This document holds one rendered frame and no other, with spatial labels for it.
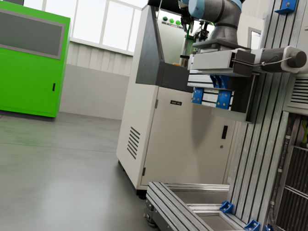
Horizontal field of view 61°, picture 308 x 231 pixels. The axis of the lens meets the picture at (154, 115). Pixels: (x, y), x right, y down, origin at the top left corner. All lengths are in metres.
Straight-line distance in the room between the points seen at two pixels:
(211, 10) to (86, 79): 4.66
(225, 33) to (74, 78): 4.68
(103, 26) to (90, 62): 0.79
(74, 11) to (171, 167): 4.62
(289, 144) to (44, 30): 3.79
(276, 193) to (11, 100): 3.86
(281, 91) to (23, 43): 3.77
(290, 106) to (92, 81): 5.02
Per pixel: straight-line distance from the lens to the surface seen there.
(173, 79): 1.79
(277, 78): 1.29
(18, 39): 4.42
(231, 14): 1.42
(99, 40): 5.95
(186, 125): 1.86
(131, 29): 6.10
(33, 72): 4.36
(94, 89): 5.85
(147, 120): 1.78
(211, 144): 1.98
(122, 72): 6.02
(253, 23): 2.57
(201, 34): 2.07
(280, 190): 1.29
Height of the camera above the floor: 0.74
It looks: 5 degrees down
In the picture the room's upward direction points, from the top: 11 degrees clockwise
